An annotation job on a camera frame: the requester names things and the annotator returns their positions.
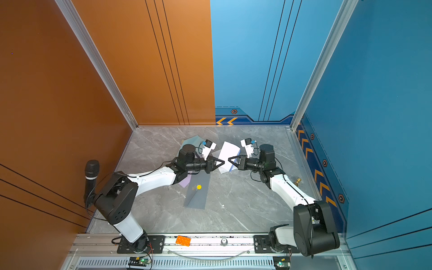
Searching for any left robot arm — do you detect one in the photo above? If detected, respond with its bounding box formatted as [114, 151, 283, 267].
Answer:
[84, 144, 225, 253]

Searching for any grey envelope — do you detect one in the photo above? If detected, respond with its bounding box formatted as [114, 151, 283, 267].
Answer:
[183, 172, 210, 209]

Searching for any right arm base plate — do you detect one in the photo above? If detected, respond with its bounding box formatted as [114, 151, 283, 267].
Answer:
[253, 235, 300, 254]

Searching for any silver knob on rail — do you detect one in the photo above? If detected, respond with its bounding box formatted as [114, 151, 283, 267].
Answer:
[220, 237, 228, 246]

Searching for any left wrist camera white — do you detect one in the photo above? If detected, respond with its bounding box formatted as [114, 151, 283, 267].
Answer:
[200, 139, 216, 160]

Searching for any teal envelope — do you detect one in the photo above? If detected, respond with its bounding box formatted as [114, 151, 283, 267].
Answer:
[180, 136, 205, 148]

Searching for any small brass chess piece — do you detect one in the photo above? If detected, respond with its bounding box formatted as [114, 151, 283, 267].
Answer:
[294, 178, 302, 187]

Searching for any black microphone on stand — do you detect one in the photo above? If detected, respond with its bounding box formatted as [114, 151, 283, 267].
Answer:
[84, 160, 100, 209]

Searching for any blue floral letter paper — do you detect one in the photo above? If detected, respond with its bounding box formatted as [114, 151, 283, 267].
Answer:
[218, 141, 240, 174]

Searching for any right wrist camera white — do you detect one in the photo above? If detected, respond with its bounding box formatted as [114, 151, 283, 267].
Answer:
[241, 138, 256, 158]

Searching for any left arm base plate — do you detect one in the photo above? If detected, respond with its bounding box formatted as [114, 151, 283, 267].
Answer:
[111, 235, 165, 255]

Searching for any purple envelope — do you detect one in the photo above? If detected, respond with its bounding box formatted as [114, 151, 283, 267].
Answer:
[178, 174, 192, 188]

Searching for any left green circuit board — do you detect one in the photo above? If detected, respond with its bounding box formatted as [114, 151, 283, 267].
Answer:
[128, 256, 153, 270]

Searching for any aluminium front rail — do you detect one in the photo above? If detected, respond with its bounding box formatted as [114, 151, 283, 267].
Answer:
[69, 232, 352, 258]

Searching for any right green circuit board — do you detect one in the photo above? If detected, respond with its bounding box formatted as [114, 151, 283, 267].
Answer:
[272, 256, 291, 270]

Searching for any green circuit board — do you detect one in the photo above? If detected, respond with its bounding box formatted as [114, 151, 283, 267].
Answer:
[272, 256, 291, 270]
[128, 256, 153, 270]

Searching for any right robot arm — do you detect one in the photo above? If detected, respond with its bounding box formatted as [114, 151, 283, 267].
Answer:
[228, 144, 340, 257]

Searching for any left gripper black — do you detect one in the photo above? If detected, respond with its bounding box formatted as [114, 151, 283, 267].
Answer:
[186, 155, 225, 174]

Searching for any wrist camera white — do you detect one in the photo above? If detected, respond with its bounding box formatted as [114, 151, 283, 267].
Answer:
[200, 139, 216, 160]
[241, 138, 256, 158]

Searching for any orange lego brick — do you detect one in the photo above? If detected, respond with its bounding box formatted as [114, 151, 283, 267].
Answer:
[175, 235, 191, 247]

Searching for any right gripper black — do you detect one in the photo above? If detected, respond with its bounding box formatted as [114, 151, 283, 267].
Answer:
[229, 155, 266, 173]

